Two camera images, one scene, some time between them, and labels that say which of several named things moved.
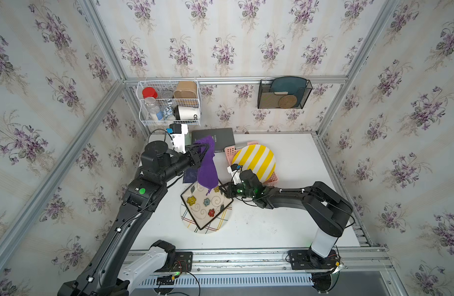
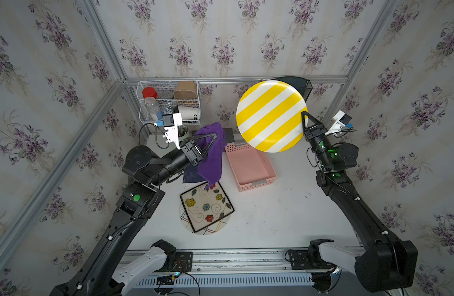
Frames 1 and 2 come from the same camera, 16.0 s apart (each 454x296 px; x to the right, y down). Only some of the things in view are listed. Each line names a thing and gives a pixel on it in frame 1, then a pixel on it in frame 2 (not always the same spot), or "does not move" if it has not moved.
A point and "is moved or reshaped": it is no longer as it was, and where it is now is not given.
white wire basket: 163,102 does not move
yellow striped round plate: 257,158 → 269,116
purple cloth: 207,174 is moved or reshaped
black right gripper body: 237,190 → 317,140
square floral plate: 203,208 is moved or reshaped
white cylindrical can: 189,113 does not move
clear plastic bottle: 152,108 does not move
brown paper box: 185,90 does not move
